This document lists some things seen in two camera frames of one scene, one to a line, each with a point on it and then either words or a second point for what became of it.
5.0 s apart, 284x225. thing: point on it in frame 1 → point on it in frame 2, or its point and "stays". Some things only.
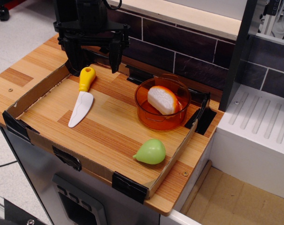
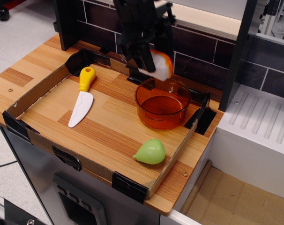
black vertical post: x=234 y=79 stays
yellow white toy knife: x=85 y=99 stays
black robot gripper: x=86 y=21 → x=143 y=24
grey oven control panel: x=81 y=207 stays
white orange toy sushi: x=163 y=100 → x=164 y=66
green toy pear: x=152 y=151 stays
